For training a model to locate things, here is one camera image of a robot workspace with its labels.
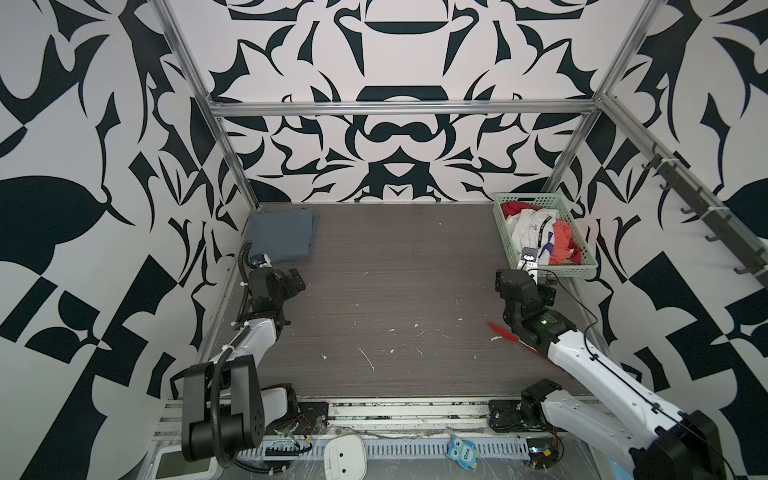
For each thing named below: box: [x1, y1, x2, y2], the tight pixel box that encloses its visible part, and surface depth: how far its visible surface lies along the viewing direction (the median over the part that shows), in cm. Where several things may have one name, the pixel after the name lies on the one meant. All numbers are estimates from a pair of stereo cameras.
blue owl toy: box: [445, 434, 481, 470], surface depth 70 cm
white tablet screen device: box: [150, 444, 219, 480], surface depth 65 cm
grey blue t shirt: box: [247, 209, 319, 263], surface depth 114 cm
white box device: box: [323, 434, 368, 480], surface depth 68 cm
